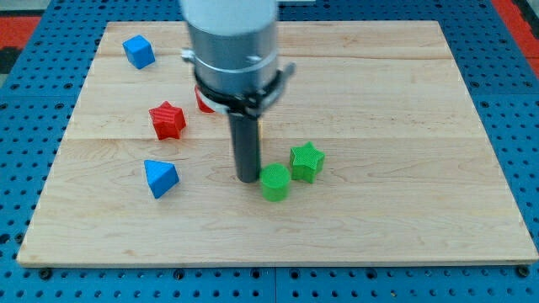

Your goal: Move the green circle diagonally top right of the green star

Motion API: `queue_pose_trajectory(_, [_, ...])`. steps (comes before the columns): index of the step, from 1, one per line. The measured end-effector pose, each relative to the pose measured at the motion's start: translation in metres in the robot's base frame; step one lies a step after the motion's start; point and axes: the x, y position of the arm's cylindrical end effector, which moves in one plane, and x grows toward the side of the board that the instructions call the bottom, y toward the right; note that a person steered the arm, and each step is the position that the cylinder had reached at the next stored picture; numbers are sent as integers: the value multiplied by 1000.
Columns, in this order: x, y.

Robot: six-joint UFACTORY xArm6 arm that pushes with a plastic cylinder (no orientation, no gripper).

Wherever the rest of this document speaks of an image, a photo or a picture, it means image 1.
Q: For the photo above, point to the green cylinder block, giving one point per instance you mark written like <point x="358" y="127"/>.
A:
<point x="275" y="182"/>

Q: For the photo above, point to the red block behind arm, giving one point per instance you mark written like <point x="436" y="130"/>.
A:
<point x="203" y="107"/>

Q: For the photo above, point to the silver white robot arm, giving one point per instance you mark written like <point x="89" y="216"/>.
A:
<point x="234" y="43"/>

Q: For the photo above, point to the green star block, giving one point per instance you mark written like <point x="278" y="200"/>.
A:
<point x="306" y="162"/>

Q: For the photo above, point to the red star block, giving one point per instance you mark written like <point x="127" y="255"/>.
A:
<point x="168" y="121"/>

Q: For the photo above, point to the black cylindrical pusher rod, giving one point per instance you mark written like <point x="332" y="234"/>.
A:
<point x="245" y="143"/>

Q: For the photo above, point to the light wooden board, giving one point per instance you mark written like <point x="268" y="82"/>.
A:
<point x="409" y="179"/>

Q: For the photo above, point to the blue triangular prism block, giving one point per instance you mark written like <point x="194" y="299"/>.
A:
<point x="161" y="177"/>

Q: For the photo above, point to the blue cube block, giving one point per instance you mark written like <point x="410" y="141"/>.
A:
<point x="138" y="51"/>

